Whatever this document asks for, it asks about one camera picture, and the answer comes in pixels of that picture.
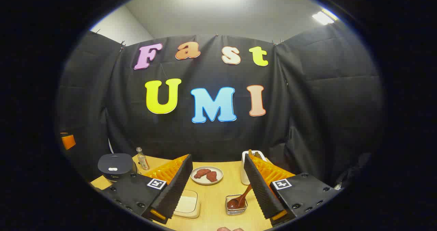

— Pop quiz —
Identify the small ceiling light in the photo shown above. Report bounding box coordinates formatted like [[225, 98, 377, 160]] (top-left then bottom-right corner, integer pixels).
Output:
[[312, 9, 338, 25]]

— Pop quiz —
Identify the black backdrop cloth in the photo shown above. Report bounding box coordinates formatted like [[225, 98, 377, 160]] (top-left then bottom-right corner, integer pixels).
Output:
[[56, 31, 384, 190]]

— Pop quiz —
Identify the clear tray of white rice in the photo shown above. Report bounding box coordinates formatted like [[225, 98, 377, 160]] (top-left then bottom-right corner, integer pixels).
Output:
[[172, 189, 201, 219]]

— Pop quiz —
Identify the clear wire chopstick holder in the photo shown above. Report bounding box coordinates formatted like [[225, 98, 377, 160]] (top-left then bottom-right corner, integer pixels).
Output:
[[225, 194, 249, 216]]

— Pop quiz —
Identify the round white plate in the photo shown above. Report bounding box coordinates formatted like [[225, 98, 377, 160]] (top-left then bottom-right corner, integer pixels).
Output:
[[191, 166, 224, 185]]

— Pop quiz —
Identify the small clear glass bottle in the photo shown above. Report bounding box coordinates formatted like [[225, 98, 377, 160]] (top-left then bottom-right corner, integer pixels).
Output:
[[136, 147, 150, 171]]

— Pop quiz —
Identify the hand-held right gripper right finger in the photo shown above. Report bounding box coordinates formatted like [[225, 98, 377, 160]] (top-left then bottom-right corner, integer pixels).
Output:
[[243, 150, 342, 227]]

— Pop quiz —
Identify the brown wooden spoon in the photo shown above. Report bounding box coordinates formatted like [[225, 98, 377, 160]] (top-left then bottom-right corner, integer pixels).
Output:
[[227, 184, 253, 210]]

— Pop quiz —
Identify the dark grey rice cooker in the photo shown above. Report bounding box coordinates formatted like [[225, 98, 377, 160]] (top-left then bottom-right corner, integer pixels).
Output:
[[98, 153, 137, 182]]

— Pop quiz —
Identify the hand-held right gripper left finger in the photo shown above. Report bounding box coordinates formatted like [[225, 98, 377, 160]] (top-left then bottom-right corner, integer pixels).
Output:
[[101, 153, 193, 225]]

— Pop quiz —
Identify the white toaster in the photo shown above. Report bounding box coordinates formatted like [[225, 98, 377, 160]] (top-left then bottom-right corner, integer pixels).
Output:
[[240, 150, 267, 185]]

